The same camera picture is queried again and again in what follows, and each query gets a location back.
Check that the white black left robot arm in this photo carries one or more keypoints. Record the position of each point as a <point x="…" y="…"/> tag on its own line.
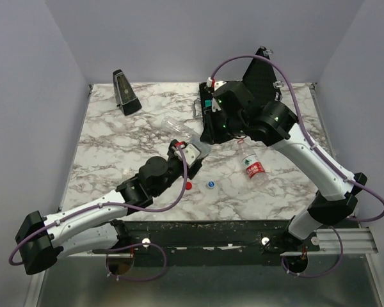
<point x="42" y="240"/>

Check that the white blue Pocari cap spare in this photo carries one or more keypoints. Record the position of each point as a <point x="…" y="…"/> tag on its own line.
<point x="211" y="184"/>

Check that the black metronome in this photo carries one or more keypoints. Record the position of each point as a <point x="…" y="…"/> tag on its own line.
<point x="126" y="99"/>

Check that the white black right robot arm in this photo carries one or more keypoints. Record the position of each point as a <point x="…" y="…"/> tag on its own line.
<point x="239" y="114"/>

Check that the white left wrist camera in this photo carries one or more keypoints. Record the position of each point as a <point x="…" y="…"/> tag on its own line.
<point x="186" y="152"/>

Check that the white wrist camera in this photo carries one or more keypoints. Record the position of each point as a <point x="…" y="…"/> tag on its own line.
<point x="186" y="152"/>
<point x="213" y="87"/>

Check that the red bottle cap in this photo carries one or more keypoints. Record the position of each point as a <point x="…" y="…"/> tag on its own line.
<point x="189" y="186"/>

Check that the red label water bottle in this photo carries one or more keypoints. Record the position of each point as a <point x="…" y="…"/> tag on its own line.
<point x="252" y="167"/>

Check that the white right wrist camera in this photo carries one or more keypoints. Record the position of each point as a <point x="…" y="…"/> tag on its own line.
<point x="213" y="87"/>

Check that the black poker chip case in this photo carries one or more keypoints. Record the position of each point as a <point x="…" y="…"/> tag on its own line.
<point x="259" y="78"/>

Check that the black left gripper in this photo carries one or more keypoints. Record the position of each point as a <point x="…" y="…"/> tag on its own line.
<point x="192" y="169"/>

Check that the clear unlabelled plastic bottle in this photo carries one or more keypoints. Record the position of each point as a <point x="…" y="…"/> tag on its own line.
<point x="180" y="130"/>

